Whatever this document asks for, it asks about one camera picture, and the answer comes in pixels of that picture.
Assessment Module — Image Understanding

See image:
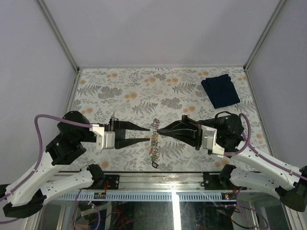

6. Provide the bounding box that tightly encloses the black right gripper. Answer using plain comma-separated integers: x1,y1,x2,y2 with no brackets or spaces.
157,115,217,150

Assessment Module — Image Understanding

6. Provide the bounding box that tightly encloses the large metal keyring disc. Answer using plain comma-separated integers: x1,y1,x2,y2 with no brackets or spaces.
150,118,160,162

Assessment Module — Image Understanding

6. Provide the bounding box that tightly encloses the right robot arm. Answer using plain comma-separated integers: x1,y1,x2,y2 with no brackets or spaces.
157,112,307,212

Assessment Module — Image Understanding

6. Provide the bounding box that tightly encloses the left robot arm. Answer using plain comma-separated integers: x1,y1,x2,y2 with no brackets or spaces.
0,111,148,222

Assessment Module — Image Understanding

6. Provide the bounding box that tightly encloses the key with black-white tag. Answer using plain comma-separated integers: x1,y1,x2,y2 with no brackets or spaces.
152,162,159,168

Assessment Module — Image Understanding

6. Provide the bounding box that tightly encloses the dark blue folded cloth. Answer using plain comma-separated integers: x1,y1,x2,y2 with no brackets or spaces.
201,74,240,109

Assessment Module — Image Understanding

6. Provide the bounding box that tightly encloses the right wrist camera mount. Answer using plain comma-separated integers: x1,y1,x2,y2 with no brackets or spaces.
201,125,224,158

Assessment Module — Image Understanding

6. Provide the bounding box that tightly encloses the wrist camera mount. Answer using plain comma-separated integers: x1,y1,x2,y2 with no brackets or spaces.
201,125,224,158
90,124,115,150

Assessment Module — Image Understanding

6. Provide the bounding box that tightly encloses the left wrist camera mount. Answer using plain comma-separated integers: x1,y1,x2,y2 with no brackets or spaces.
90,124,115,150

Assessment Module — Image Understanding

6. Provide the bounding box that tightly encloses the metal base rail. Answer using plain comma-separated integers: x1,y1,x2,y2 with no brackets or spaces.
105,172,232,192

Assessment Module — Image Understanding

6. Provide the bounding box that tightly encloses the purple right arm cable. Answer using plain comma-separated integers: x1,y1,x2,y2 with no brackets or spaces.
223,113,307,182

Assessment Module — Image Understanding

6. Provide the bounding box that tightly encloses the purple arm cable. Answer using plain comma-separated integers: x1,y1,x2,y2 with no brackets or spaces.
0,114,93,225
223,113,307,182

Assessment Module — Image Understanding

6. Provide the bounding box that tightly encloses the white slotted cable duct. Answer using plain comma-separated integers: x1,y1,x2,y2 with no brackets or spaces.
58,191,231,202

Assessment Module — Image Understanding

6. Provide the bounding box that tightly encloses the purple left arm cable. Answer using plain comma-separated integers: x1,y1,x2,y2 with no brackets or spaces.
0,114,93,225

